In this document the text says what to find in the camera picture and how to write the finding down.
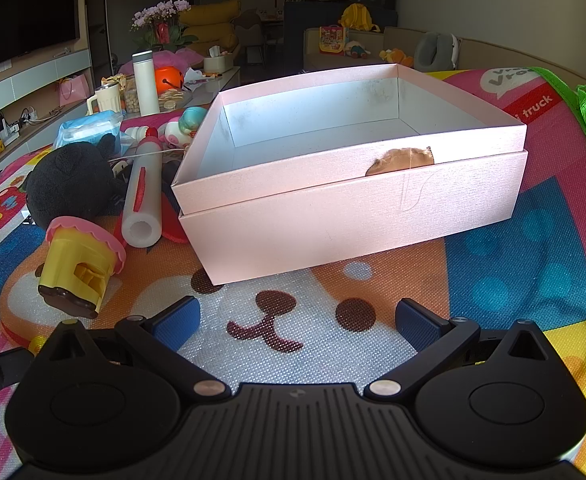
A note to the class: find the orange pumpkin bucket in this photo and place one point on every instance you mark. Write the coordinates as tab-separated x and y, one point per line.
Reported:
169	77

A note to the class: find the orange plush toy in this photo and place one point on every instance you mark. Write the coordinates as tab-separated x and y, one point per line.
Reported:
395	57

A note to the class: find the clear cookie container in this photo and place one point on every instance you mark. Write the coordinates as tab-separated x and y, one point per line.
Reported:
173	100

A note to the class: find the pink cardboard box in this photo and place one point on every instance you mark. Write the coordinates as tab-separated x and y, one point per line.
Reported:
323	220

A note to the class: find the blue wet wipes packet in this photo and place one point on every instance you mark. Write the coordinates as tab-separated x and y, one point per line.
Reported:
85	127

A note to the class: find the colourful toy box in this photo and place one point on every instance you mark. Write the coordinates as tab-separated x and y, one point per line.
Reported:
334	40

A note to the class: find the white tissue box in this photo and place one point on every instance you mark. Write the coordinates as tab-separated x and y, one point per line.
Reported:
218	62

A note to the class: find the white foam roller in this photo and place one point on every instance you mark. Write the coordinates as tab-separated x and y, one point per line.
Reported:
140	205

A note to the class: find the black plush toy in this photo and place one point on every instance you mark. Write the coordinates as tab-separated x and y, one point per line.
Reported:
68	180

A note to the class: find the pink gift bag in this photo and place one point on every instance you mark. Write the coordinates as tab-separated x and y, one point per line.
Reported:
73	91

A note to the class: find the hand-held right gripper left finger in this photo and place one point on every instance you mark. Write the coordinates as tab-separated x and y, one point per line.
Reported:
179	326

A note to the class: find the yellow backpack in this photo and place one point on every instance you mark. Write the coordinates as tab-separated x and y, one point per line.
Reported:
359	17

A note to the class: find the white and pink toy figure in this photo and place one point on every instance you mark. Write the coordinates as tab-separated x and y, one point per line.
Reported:
174	132

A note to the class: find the yellow snack bag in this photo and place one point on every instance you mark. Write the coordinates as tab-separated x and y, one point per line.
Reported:
115	80

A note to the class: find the cream lidded mug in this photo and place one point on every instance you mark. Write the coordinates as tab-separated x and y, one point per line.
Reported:
107	99

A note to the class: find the curved wall shelf unit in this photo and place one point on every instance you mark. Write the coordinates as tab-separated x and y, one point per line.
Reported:
33	80

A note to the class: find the small white bottle red cap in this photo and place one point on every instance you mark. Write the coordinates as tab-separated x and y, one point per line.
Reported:
135	133

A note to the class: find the white thermos bottle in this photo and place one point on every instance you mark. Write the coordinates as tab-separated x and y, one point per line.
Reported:
146	85

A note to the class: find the white coffee table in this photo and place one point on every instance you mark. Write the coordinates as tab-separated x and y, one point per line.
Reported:
218	85

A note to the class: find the small plush doll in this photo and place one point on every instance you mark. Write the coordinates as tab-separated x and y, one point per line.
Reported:
358	50

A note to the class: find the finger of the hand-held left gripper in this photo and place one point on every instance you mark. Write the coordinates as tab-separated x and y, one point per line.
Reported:
3	367

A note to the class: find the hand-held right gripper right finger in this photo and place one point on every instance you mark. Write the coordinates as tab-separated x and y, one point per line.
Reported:
415	322

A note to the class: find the yellow and pink toy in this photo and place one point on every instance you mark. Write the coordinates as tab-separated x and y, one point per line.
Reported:
73	260

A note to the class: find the dark blue cabinet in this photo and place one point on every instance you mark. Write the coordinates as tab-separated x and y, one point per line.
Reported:
298	35

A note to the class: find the teal egg toy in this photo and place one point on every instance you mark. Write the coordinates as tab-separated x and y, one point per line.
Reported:
195	117

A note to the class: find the colourful printed mat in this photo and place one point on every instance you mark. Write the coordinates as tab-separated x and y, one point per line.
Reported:
523	270

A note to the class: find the yellow armchair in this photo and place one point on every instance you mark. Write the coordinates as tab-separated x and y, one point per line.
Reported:
213	25

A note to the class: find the pink potted flowers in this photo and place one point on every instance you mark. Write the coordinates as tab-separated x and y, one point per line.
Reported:
160	22

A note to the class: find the pink cloth wrap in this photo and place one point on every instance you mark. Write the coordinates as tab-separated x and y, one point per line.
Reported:
183	57

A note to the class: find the glass jar of nuts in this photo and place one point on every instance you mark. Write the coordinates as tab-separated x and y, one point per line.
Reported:
130	97

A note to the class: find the beige sofa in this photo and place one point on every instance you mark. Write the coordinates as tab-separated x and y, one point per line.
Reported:
498	55

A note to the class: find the grey neck pillow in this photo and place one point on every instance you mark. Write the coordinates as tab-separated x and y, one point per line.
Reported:
435	50

